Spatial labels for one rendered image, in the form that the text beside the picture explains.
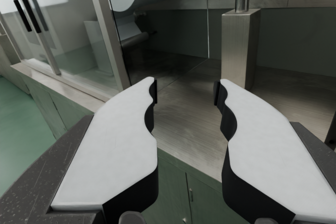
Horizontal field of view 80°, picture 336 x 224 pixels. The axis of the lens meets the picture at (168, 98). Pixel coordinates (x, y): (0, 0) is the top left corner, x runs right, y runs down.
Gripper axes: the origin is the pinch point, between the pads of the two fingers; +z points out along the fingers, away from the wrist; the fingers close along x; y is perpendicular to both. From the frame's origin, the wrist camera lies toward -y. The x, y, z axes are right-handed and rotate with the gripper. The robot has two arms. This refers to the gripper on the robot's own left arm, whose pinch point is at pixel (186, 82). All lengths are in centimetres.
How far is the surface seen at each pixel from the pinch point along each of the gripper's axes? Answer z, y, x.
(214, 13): 89, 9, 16
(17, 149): 130, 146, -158
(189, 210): 28, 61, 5
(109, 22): 47, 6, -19
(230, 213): 19, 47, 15
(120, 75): 47, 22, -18
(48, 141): 138, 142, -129
